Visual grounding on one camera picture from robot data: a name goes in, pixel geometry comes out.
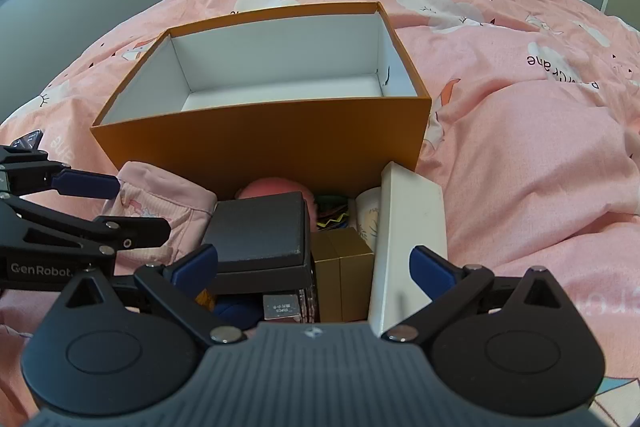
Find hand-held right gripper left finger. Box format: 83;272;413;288
59;244;248;345

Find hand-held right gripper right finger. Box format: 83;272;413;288
380;245;568;345

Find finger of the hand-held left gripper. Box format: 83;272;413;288
0;146;121;202
0;197;171;258

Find pink fabric pouch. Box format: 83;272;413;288
102;161;218;268

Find long white box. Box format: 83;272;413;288
367;161;448;340

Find brown bear doll blue clothes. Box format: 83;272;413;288
196;287;263;328

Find small silver red box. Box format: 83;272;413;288
262;291;321;323

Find orange cardboard box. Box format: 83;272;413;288
90;1;432;202

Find dark patterned object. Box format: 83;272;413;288
10;130;45;152

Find black square box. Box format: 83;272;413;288
200;192;316;298

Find gold box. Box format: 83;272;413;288
311;227;376;323

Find pink plush ball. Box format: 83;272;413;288
235;178;317;233

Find colourful patterned small item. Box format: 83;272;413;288
315;193;351;233

